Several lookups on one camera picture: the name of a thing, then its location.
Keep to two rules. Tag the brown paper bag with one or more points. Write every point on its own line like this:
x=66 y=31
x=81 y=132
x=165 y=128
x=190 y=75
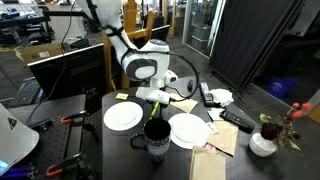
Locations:
x=207 y=165
x=225 y=138

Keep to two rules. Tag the black remote control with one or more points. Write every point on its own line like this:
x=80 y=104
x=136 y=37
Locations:
x=237 y=121

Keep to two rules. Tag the black computer monitor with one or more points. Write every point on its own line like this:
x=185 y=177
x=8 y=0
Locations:
x=76 y=70

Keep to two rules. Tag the black speckled mug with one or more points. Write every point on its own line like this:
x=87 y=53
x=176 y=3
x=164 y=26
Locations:
x=157 y=140

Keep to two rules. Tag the green highlighter marker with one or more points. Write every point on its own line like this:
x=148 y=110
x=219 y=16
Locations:
x=154 y=110

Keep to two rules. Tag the crumpled white tissue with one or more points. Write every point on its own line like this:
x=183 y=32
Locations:
x=222 y=96

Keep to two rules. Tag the wooden stand frame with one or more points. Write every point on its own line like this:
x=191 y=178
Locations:
x=107 y=60

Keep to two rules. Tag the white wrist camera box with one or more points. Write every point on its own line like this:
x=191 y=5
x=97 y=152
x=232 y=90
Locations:
x=152 y=95

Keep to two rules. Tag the cardboard box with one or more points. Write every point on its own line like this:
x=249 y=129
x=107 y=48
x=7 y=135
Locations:
x=36 y=53

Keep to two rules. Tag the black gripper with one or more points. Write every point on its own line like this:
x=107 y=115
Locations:
x=163 y=105

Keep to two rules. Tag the white bowl vase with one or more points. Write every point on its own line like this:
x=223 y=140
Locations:
x=262 y=145

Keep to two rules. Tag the black perforated breadboard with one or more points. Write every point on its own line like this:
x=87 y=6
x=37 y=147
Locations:
x=53 y=140

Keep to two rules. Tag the long remote with grey buttons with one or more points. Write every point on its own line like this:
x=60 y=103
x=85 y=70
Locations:
x=206 y=95

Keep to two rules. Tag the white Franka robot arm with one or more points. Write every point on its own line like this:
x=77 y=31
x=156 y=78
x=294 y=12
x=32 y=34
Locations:
x=143 y=68

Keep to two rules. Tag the small black remote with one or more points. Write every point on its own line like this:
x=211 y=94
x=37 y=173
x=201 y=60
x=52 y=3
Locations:
x=190 y=85

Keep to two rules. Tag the white paper napkin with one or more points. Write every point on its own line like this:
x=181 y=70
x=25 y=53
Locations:
x=216 y=114

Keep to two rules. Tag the black partition panel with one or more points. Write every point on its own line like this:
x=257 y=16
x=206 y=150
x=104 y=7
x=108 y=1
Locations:
x=246 y=36

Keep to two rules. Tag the pink sticky note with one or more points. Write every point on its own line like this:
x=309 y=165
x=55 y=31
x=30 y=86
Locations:
x=211 y=148
x=212 y=128

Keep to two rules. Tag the dark keyboard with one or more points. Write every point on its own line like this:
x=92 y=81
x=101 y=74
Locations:
x=26 y=92

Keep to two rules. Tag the blue bin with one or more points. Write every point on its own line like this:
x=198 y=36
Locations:
x=281 y=87

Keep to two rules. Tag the beige napkin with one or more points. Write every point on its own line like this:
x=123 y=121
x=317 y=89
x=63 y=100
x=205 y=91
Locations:
x=186 y=105

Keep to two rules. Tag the white round plate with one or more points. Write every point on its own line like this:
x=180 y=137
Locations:
x=122 y=115
x=188 y=130

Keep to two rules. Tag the yellow sticky note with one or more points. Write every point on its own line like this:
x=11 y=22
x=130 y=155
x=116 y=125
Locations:
x=122 y=96

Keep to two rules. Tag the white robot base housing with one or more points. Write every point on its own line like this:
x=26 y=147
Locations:
x=15 y=140

